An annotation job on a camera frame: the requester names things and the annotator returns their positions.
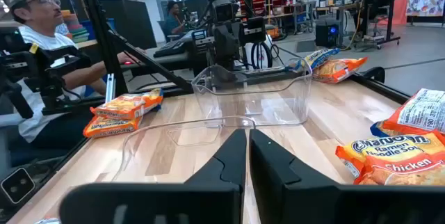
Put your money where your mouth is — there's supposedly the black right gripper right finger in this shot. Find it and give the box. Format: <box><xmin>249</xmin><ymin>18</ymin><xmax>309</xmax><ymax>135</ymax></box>
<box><xmin>249</xmin><ymin>128</ymin><xmax>445</xmax><ymax>224</ymax></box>

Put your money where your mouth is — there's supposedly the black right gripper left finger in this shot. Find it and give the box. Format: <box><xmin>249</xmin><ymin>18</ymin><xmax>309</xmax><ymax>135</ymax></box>
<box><xmin>58</xmin><ymin>128</ymin><xmax>248</xmax><ymax>224</ymax></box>

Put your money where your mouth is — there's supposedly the clear plastic bin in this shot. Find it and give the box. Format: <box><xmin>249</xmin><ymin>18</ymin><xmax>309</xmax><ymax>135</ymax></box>
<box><xmin>191</xmin><ymin>58</ymin><xmax>313</xmax><ymax>128</ymax></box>
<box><xmin>110</xmin><ymin>115</ymin><xmax>257</xmax><ymax>184</ymax></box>

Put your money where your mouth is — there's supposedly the blue Maruchan noodle pack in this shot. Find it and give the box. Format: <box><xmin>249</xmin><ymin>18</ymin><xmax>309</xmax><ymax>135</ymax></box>
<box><xmin>295</xmin><ymin>47</ymin><xmax>341</xmax><ymax>72</ymax></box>
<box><xmin>369</xmin><ymin>121</ymin><xmax>397</xmax><ymax>138</ymax></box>

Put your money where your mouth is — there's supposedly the orange Maruchan noodle pack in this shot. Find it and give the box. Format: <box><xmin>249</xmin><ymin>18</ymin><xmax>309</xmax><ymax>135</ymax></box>
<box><xmin>82</xmin><ymin>114</ymin><xmax>144</xmax><ymax>139</ymax></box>
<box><xmin>89</xmin><ymin>88</ymin><xmax>164</xmax><ymax>121</ymax></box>
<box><xmin>311</xmin><ymin>56</ymin><xmax>369</xmax><ymax>85</ymax></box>
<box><xmin>334</xmin><ymin>132</ymin><xmax>445</xmax><ymax>186</ymax></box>
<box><xmin>382</xmin><ymin>88</ymin><xmax>445</xmax><ymax>136</ymax></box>

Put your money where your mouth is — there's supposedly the black keyboard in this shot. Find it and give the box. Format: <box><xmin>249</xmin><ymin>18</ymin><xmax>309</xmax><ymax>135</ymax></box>
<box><xmin>152</xmin><ymin>38</ymin><xmax>191</xmax><ymax>58</ymax></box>

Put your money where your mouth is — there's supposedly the person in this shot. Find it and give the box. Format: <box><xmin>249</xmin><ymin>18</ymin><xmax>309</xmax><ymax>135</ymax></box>
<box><xmin>161</xmin><ymin>0</ymin><xmax>188</xmax><ymax>40</ymax></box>
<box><xmin>0</xmin><ymin>0</ymin><xmax>147</xmax><ymax>150</ymax></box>

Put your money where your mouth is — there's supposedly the black partition panel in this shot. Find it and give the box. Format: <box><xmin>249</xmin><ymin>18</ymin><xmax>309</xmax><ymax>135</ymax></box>
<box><xmin>99</xmin><ymin>0</ymin><xmax>158</xmax><ymax>51</ymax></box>

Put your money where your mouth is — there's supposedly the black computer tower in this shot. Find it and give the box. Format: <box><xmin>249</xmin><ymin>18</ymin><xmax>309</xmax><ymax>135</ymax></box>
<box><xmin>314</xmin><ymin>19</ymin><xmax>344</xmax><ymax>49</ymax></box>

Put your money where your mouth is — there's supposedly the silver aluminium extrusion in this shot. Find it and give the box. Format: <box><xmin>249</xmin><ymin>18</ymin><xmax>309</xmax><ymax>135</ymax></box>
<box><xmin>104</xmin><ymin>73</ymin><xmax>116</xmax><ymax>104</ymax></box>

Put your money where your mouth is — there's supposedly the stack of coloured containers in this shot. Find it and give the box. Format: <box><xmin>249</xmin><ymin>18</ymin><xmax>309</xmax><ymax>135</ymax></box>
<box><xmin>60</xmin><ymin>9</ymin><xmax>91</xmax><ymax>44</ymax></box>

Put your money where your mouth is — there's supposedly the black rolling desk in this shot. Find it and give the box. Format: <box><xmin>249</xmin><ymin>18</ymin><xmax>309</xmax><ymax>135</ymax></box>
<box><xmin>349</xmin><ymin>0</ymin><xmax>408</xmax><ymax>50</ymax></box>

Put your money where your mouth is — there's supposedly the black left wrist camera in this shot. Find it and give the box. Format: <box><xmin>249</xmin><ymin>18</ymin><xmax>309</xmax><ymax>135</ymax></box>
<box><xmin>211</xmin><ymin>0</ymin><xmax>239</xmax><ymax>23</ymax></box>

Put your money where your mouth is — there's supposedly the black cable coil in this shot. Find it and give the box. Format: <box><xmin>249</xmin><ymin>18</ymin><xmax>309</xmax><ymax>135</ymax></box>
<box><xmin>250</xmin><ymin>40</ymin><xmax>275</xmax><ymax>70</ymax></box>

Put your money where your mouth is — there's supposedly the black diagonal frame strut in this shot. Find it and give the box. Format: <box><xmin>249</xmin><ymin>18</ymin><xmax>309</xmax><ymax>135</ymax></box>
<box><xmin>110</xmin><ymin>31</ymin><xmax>194</xmax><ymax>95</ymax></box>

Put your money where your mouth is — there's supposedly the black frame post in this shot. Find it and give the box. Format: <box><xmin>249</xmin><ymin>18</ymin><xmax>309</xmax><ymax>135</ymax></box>
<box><xmin>74</xmin><ymin>0</ymin><xmax>130</xmax><ymax>97</ymax></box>

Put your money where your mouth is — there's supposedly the yellow cable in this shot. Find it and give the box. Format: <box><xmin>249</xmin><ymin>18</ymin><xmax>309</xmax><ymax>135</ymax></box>
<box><xmin>340</xmin><ymin>0</ymin><xmax>370</xmax><ymax>51</ymax></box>

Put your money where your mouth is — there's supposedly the black curved corner bracket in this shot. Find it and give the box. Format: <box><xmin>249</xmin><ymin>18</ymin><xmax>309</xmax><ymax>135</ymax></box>
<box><xmin>360</xmin><ymin>66</ymin><xmax>387</xmax><ymax>84</ymax></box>

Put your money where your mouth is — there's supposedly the small black camera box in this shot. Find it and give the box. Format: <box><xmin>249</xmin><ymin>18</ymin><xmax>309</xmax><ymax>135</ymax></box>
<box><xmin>0</xmin><ymin>167</ymin><xmax>36</xmax><ymax>205</ymax></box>

